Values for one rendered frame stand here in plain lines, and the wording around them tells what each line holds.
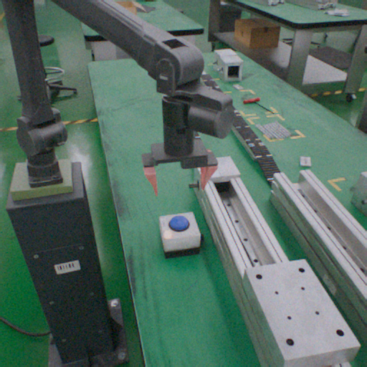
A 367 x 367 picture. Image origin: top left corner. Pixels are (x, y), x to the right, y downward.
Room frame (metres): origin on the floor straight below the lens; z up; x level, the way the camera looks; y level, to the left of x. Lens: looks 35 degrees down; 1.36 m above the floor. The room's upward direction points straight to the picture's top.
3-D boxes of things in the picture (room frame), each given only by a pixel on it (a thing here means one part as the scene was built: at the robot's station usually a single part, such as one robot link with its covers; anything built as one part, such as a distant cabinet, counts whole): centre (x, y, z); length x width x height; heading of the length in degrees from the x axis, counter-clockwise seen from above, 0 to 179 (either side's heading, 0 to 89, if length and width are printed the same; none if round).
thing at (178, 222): (0.59, 0.01, 0.84); 0.04 x 0.04 x 0.02
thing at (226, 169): (0.78, -0.07, 0.83); 0.12 x 0.09 x 0.10; 101
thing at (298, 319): (0.34, -0.17, 0.87); 0.16 x 0.11 x 0.07; 11
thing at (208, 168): (0.60, -0.03, 0.98); 0.07 x 0.07 x 0.09; 11
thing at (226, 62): (1.76, -0.22, 0.83); 0.11 x 0.10 x 0.10; 99
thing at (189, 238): (0.59, 0.00, 0.81); 0.10 x 0.08 x 0.06; 101
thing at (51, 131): (0.84, 0.37, 0.92); 0.09 x 0.05 x 0.10; 54
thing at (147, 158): (0.58, 0.04, 0.98); 0.07 x 0.07 x 0.09; 11
